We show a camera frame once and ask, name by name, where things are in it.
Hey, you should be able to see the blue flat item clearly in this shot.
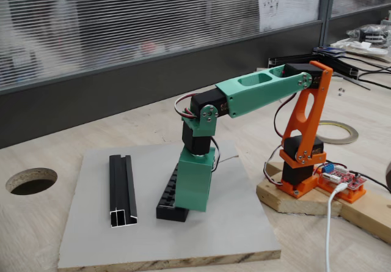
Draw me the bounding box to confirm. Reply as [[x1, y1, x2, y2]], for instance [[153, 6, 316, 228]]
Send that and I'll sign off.
[[313, 46, 348, 58]]

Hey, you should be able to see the tape roll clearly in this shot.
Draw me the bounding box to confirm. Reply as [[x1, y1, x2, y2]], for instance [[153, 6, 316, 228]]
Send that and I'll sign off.
[[319, 120, 359, 145]]

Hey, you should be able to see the orange controller board tray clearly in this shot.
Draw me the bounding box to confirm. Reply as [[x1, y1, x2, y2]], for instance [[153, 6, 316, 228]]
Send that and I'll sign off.
[[317, 177, 367, 205]]

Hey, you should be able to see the red controller board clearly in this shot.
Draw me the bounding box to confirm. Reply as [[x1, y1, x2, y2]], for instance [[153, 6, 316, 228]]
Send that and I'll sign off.
[[319, 161, 365, 191]]

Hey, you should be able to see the black profile with silver end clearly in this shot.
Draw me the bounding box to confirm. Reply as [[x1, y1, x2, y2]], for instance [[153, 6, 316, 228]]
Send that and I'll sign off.
[[317, 53, 359, 80]]

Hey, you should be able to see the black cable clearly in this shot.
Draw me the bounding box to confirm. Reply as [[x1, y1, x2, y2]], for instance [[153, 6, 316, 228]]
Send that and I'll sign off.
[[357, 70, 391, 90], [348, 169, 391, 194], [338, 54, 391, 71]]

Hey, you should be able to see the white USB cable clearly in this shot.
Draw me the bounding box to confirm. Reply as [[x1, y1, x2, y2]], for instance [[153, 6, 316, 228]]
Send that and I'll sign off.
[[324, 182, 348, 272]]

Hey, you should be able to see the grey wooden board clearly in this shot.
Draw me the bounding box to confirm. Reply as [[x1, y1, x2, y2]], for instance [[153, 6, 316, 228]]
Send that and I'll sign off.
[[57, 139, 282, 270]]

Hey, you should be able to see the long wooden plank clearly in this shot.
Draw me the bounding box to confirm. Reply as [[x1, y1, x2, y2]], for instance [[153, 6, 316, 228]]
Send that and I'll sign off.
[[317, 180, 391, 244]]

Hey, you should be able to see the light wooden block with screws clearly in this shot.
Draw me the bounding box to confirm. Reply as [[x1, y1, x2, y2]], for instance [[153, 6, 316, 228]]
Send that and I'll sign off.
[[264, 161, 283, 178]]

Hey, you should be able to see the white plastic sheet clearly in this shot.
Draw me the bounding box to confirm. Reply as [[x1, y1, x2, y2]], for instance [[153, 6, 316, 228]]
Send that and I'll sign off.
[[329, 38, 389, 59]]

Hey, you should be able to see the wooden base block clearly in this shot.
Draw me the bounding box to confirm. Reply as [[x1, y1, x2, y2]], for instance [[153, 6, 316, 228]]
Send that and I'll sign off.
[[256, 169, 343, 217]]

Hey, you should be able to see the grey black device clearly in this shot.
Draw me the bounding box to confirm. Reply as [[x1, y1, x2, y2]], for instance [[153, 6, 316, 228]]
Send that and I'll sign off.
[[346, 24, 391, 45]]

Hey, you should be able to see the black slotted holder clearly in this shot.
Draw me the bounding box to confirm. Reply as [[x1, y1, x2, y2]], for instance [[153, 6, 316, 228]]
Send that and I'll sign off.
[[156, 164, 190, 222]]

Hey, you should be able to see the white paper sheet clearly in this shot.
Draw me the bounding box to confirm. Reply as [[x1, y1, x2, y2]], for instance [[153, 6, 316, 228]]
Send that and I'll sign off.
[[256, 0, 324, 34]]

